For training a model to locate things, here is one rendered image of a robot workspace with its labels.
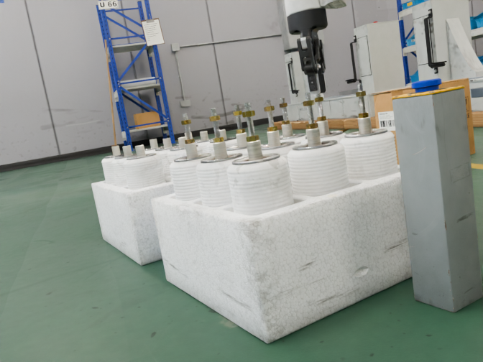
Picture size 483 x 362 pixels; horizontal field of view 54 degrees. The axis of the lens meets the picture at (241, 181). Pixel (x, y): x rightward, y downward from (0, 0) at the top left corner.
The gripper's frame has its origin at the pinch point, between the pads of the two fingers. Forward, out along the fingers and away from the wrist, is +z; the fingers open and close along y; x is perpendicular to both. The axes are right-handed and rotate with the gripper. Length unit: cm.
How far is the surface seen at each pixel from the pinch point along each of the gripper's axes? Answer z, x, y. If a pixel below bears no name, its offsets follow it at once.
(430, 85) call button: 2.8, 19.6, 23.3
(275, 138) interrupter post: 8.1, -7.4, 9.4
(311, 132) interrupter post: 7.2, 1.1, 17.2
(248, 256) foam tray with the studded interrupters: 21.5, -6.7, 35.2
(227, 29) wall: -112, -224, -591
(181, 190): 14.8, -26.1, 14.5
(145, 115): -8, -312, -461
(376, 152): 12.7, 10.3, 11.4
